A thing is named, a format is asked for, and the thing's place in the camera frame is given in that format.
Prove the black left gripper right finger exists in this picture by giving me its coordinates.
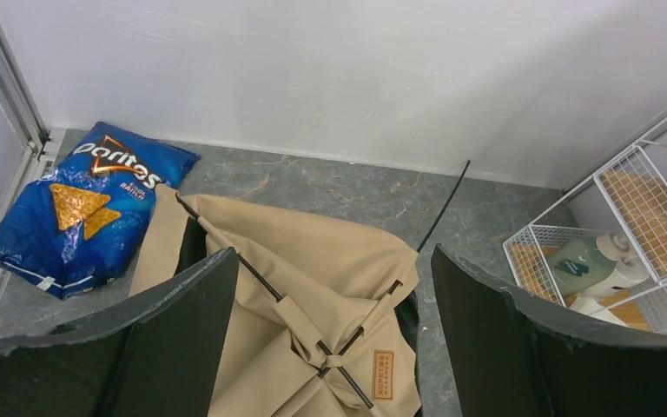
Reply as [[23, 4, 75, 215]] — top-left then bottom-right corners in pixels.
[[431, 247, 667, 416]]

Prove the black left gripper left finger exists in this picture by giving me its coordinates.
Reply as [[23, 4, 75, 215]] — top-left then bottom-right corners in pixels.
[[0, 248, 239, 416]]

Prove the beige fabric pet tent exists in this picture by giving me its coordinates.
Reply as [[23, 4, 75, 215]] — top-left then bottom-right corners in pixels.
[[130, 185, 421, 416]]

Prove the blue Doritos chip bag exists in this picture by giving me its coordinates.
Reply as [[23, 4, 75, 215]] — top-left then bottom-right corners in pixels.
[[0, 122, 201, 300]]

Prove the white wire shelf rack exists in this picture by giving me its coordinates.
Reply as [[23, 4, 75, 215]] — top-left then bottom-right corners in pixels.
[[503, 113, 667, 334]]

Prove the aluminium frame post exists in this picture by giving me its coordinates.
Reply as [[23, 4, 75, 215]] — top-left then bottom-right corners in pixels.
[[0, 0, 67, 341]]

